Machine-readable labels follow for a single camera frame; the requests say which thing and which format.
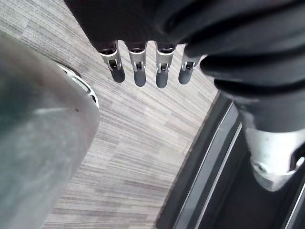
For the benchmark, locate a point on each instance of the dark shelf unit base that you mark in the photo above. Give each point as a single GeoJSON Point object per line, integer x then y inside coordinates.
{"type": "Point", "coordinates": [228, 171]}

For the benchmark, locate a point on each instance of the silver robot leg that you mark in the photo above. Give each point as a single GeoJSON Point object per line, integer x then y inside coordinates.
{"type": "Point", "coordinates": [35, 133]}

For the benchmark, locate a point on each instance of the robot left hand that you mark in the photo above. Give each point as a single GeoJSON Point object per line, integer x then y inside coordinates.
{"type": "Point", "coordinates": [214, 28]}

